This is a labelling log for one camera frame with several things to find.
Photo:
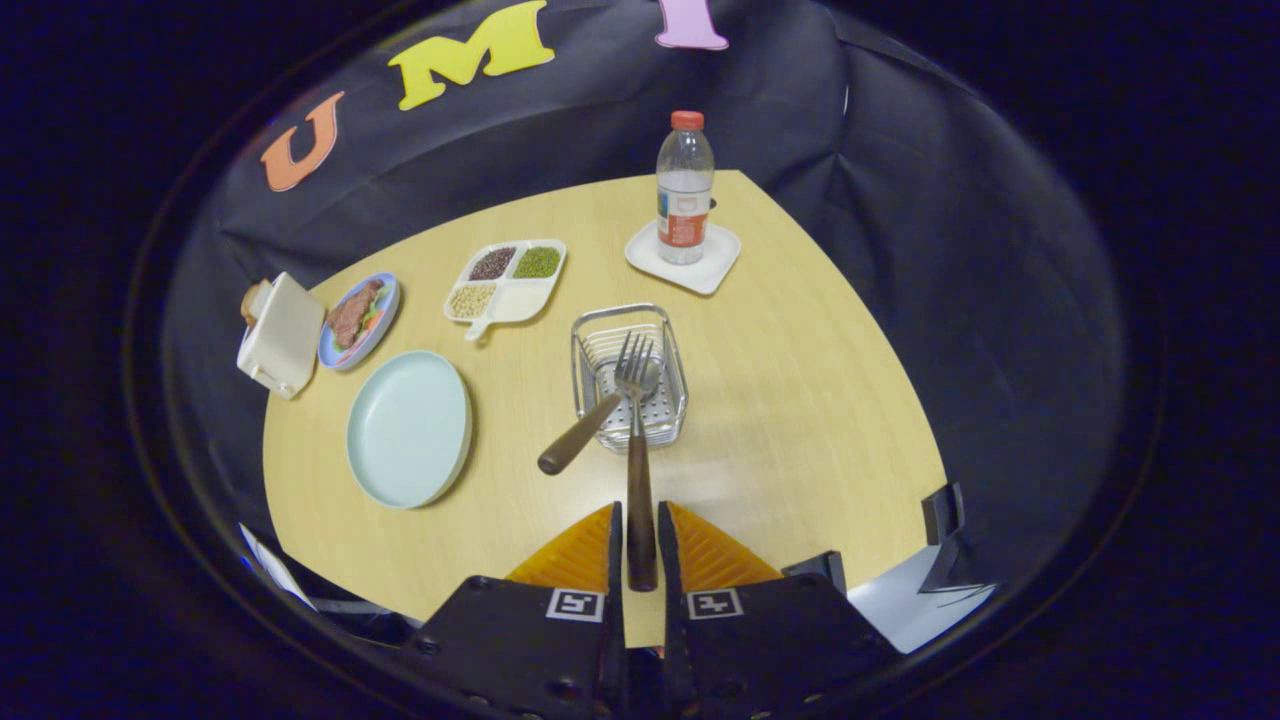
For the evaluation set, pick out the black table clamp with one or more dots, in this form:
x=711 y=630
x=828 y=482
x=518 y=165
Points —
x=815 y=572
x=942 y=512

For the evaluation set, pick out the white divided bean tray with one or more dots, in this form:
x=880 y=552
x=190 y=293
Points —
x=520 y=298

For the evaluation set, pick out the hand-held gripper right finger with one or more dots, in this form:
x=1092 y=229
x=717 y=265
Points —
x=760 y=650

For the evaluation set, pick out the white toaster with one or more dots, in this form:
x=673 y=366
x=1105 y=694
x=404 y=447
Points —
x=285 y=340

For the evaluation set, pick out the brown steak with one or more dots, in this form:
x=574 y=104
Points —
x=350 y=315

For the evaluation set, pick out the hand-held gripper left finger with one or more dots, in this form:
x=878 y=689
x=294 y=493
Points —
x=530 y=650

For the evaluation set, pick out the white square coaster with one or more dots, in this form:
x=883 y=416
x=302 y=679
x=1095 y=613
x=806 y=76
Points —
x=715 y=270

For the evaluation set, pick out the toasted bread slice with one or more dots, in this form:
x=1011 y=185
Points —
x=255 y=300

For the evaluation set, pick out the blue oval plate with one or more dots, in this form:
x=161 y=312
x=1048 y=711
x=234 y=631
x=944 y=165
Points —
x=388 y=290

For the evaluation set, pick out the light green round plate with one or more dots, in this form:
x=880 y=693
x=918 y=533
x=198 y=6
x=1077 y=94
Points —
x=410 y=430

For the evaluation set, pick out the white paper sheet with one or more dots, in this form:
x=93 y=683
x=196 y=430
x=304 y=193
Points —
x=275 y=570

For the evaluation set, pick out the green and orange vegetables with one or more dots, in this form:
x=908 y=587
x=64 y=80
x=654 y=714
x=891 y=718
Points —
x=372 y=318

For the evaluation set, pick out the clear red capped water bottle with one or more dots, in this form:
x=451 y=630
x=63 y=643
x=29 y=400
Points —
x=685 y=195

